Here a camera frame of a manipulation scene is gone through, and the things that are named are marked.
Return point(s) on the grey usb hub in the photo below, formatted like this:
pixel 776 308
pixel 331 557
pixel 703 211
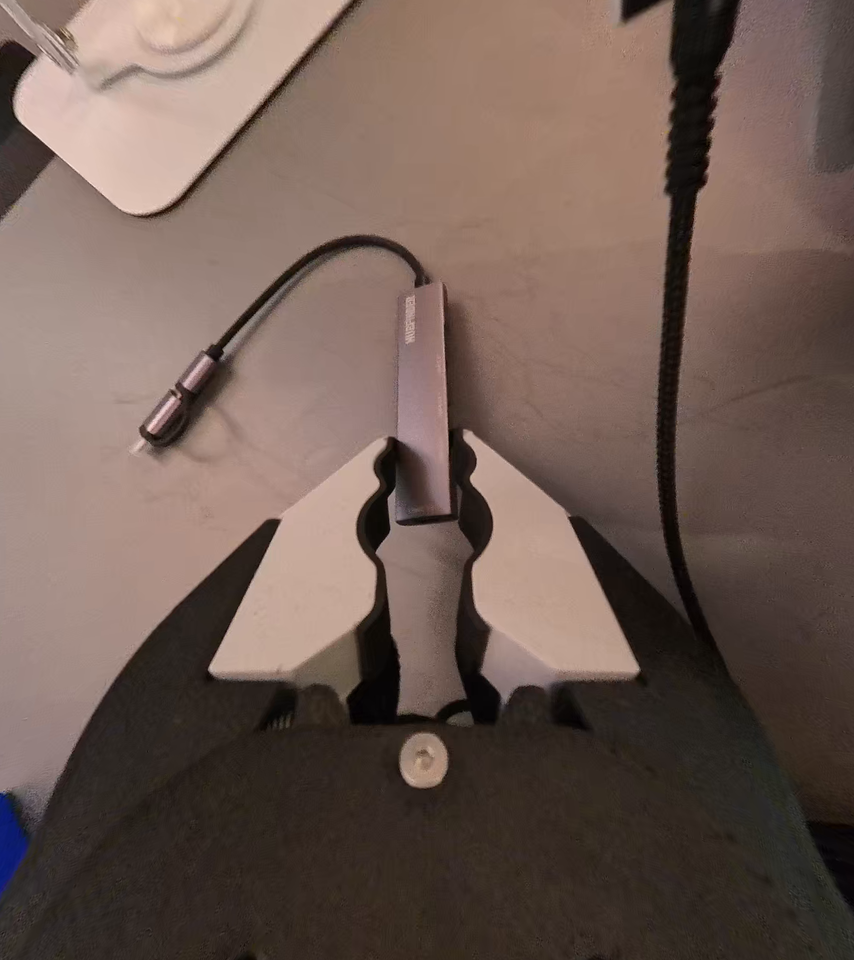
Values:
pixel 423 390

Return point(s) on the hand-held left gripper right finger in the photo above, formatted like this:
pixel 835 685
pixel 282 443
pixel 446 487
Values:
pixel 554 600

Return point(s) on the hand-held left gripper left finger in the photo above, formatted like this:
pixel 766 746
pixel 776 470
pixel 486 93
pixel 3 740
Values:
pixel 292 600

